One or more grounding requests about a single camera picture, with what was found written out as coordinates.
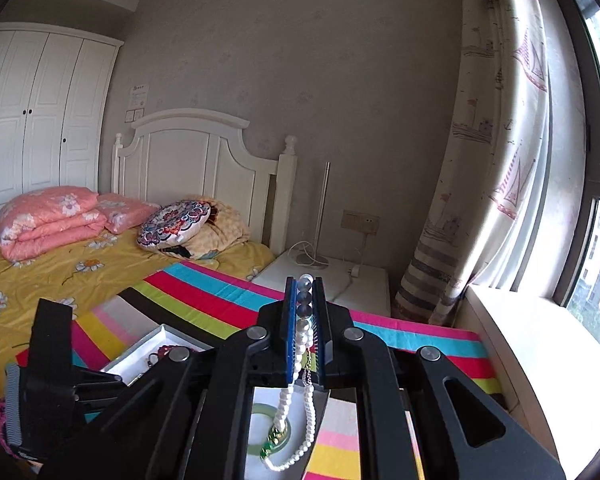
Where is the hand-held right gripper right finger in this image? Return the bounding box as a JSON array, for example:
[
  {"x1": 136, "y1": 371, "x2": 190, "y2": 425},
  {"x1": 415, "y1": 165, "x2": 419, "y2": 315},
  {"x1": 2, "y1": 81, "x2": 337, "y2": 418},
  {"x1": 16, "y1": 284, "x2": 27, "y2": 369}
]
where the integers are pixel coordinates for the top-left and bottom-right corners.
[{"x1": 310, "y1": 277, "x2": 568, "y2": 480}]

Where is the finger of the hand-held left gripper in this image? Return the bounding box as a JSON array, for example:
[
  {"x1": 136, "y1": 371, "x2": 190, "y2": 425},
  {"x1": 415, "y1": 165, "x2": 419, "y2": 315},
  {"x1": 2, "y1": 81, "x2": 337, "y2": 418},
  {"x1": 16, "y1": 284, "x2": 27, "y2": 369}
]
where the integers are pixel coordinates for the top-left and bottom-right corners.
[{"x1": 72, "y1": 366, "x2": 132, "y2": 403}]

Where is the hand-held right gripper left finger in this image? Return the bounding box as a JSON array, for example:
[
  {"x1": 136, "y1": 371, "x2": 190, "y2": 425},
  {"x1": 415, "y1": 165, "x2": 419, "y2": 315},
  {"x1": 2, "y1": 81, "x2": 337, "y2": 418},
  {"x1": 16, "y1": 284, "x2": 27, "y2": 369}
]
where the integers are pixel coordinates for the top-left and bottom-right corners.
[{"x1": 45, "y1": 276, "x2": 301, "y2": 480}]

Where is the grey jewelry box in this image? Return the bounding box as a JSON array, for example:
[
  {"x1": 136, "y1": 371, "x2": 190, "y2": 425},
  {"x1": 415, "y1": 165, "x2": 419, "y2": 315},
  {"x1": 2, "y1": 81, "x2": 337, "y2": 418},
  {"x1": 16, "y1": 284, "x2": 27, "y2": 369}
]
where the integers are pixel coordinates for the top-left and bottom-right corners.
[{"x1": 100, "y1": 323, "x2": 331, "y2": 480}]

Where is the pearl necklace with green pendant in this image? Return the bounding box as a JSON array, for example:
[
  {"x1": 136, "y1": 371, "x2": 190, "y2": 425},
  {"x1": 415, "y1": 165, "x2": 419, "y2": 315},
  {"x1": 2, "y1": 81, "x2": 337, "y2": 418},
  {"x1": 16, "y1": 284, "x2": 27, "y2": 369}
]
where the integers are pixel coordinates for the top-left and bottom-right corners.
[{"x1": 260, "y1": 273, "x2": 317, "y2": 472}]

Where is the white nightstand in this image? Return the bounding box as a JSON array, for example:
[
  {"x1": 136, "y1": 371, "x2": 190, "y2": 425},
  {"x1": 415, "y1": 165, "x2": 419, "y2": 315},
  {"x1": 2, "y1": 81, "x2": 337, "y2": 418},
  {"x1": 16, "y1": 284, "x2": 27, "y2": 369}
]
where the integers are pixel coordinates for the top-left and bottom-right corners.
[{"x1": 252, "y1": 255, "x2": 391, "y2": 318}]

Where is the yellow floral bedsheet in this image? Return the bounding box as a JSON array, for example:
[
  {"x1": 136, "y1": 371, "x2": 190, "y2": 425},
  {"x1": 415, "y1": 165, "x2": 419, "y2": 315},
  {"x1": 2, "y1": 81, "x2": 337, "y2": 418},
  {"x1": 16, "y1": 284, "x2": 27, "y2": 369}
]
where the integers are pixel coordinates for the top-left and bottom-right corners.
[{"x1": 0, "y1": 225, "x2": 276, "y2": 381}]

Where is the striped colourful cloth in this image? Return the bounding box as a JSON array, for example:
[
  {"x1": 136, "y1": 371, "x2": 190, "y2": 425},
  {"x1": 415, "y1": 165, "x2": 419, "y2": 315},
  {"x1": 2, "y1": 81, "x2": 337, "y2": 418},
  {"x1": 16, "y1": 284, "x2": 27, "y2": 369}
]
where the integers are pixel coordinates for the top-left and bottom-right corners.
[{"x1": 15, "y1": 260, "x2": 503, "y2": 480}]

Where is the green jade bangle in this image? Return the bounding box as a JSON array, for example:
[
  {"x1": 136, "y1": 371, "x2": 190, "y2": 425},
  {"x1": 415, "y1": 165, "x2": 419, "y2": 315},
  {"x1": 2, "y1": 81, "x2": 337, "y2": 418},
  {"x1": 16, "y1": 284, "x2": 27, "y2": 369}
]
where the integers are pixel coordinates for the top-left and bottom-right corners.
[{"x1": 252, "y1": 402, "x2": 293, "y2": 453}]

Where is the beige blanket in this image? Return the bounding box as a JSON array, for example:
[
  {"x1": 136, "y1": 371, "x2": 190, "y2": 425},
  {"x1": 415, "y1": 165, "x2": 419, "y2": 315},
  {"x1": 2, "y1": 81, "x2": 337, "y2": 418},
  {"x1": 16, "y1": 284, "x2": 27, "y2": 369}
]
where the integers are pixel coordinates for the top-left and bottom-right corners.
[{"x1": 182, "y1": 197, "x2": 251, "y2": 261}]

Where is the pink floral quilt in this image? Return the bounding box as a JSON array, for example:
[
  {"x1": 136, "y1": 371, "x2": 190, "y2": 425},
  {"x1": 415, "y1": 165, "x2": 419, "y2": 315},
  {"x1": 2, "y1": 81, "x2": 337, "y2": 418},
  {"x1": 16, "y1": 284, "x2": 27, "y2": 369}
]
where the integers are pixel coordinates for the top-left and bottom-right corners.
[{"x1": 0, "y1": 186, "x2": 108, "y2": 262}]

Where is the round patterned cushion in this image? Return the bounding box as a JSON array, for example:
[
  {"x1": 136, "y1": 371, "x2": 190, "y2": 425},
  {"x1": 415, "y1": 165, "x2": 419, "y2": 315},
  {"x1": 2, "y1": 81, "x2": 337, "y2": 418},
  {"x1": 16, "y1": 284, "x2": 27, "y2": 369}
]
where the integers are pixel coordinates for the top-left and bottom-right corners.
[{"x1": 136, "y1": 200, "x2": 213, "y2": 252}]

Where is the pink floral pillow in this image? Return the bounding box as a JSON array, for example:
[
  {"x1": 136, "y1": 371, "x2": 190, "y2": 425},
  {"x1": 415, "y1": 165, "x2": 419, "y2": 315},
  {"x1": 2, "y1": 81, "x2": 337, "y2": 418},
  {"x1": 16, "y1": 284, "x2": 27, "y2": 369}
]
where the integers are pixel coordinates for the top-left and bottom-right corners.
[{"x1": 96, "y1": 193, "x2": 161, "y2": 234}]

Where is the white headboard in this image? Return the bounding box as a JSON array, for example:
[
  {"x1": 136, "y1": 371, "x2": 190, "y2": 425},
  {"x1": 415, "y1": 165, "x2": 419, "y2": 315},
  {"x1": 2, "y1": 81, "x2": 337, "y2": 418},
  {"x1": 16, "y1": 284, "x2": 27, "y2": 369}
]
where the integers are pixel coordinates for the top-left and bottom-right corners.
[{"x1": 111, "y1": 108, "x2": 298, "y2": 256}]

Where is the white window sill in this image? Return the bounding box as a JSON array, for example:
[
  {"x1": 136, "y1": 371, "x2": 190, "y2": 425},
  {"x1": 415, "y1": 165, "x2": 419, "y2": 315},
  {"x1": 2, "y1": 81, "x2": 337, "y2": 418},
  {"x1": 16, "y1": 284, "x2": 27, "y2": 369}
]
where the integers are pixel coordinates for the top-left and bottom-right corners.
[{"x1": 462, "y1": 285, "x2": 600, "y2": 461}]

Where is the white wardrobe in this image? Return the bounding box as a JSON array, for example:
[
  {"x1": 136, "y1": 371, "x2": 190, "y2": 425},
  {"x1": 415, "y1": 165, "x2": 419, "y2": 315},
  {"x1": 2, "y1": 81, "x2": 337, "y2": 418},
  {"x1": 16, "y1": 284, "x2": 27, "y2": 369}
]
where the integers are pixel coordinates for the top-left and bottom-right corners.
[{"x1": 0, "y1": 29, "x2": 122, "y2": 231}]

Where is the printed curtain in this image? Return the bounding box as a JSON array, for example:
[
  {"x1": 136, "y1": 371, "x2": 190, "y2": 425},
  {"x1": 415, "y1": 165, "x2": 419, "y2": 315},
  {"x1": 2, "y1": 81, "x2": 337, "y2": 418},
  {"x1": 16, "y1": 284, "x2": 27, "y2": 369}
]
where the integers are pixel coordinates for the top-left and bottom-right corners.
[{"x1": 392, "y1": 0, "x2": 553, "y2": 326}]

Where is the white cable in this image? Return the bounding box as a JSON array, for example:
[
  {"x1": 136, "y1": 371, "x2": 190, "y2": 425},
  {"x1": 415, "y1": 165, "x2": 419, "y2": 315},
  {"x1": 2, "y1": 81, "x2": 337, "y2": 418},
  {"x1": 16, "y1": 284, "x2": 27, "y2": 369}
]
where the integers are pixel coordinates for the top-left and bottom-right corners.
[{"x1": 286, "y1": 234, "x2": 370, "y2": 291}]

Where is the red bead bracelet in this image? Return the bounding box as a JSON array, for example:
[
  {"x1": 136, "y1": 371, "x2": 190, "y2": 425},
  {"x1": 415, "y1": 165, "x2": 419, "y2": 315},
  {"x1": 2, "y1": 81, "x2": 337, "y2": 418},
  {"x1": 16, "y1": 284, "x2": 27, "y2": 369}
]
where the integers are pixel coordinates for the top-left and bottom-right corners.
[{"x1": 145, "y1": 344, "x2": 177, "y2": 368}]

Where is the beige wall socket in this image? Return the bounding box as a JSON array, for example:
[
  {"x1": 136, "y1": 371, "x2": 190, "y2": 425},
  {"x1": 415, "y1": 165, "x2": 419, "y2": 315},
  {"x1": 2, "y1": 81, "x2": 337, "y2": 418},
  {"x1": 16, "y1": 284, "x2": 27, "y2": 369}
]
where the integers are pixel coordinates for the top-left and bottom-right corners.
[{"x1": 341, "y1": 210, "x2": 380, "y2": 236}]

